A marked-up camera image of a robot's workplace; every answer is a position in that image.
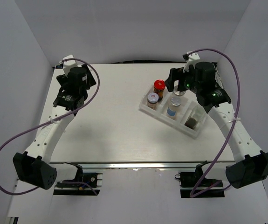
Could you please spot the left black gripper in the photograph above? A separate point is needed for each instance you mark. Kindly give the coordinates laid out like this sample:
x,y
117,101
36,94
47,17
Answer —
x,y
90,81

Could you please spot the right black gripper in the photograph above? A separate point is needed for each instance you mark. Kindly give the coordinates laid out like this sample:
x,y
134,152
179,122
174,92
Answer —
x,y
175,74

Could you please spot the tall silver lid spice jar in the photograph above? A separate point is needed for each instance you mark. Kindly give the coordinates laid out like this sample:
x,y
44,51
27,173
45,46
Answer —
x,y
177,92

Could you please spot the red lid sauce jar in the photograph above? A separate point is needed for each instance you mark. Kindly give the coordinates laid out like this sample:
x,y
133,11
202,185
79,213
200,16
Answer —
x,y
158,88

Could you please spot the blue label silver lid jar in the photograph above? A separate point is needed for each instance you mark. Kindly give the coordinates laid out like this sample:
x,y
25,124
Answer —
x,y
173,107

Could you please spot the small red white lid jar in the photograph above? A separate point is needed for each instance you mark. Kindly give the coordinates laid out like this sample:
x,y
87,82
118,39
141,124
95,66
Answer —
x,y
152,100

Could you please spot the dark sauce glass bottle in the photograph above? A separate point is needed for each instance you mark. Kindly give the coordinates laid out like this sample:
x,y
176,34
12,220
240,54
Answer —
x,y
196,116

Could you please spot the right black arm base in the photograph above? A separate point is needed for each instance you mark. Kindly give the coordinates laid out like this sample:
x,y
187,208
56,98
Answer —
x,y
187,180

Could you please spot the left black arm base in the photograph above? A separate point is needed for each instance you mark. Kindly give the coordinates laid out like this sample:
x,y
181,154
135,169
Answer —
x,y
75,180

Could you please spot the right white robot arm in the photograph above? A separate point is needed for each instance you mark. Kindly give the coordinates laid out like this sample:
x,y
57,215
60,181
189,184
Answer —
x,y
251,163

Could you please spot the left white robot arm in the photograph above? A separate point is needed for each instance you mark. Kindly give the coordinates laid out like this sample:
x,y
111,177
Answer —
x,y
32,166

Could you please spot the white three compartment tray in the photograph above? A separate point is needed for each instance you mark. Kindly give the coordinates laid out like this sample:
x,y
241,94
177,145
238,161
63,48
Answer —
x,y
189,105

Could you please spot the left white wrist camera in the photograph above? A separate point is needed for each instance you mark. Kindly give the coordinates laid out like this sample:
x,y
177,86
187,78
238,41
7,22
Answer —
x,y
68,65

